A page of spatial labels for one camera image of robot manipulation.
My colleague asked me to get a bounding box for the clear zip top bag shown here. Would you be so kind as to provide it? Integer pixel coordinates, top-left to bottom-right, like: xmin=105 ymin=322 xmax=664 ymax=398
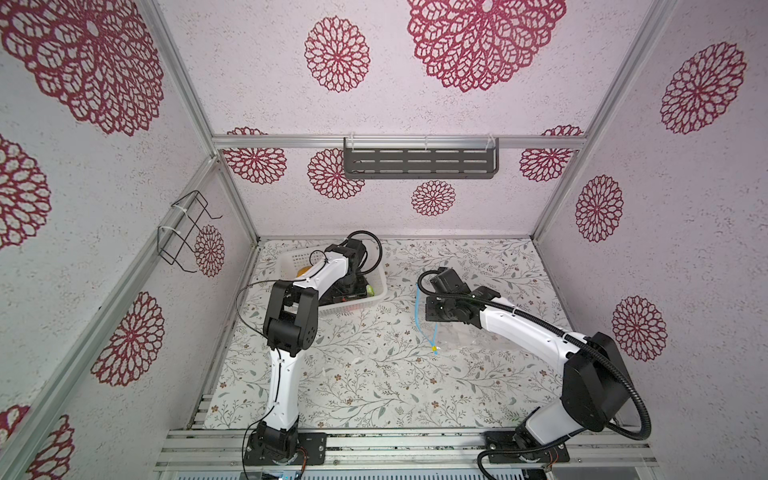
xmin=413 ymin=283 xmax=541 ymax=356

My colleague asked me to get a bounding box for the white perforated plastic basket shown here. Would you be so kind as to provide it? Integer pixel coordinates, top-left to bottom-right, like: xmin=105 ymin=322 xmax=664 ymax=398
xmin=276 ymin=247 xmax=388 ymax=318

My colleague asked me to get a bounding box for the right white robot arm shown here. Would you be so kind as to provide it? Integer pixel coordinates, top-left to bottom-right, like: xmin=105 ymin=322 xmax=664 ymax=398
xmin=417 ymin=267 xmax=637 ymax=455

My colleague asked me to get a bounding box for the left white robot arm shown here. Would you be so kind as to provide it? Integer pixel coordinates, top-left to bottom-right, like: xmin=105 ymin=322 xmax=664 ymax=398
xmin=254 ymin=237 xmax=367 ymax=460

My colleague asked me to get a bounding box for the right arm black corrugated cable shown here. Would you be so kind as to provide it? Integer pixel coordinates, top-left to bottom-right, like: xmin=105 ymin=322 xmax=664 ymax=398
xmin=416 ymin=268 xmax=653 ymax=480

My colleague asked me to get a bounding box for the grey slotted wall shelf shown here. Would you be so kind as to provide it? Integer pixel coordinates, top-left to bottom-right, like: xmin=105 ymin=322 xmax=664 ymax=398
xmin=342 ymin=138 xmax=499 ymax=180

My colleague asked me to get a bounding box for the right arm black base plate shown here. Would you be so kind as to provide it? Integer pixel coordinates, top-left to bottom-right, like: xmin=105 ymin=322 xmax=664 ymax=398
xmin=483 ymin=430 xmax=571 ymax=465

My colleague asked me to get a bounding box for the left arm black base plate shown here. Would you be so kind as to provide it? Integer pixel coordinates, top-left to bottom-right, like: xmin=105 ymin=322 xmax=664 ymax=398
xmin=244 ymin=431 xmax=328 ymax=467

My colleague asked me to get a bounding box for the black wire wall rack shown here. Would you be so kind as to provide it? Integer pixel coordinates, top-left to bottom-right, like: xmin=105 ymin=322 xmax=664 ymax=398
xmin=155 ymin=190 xmax=226 ymax=278

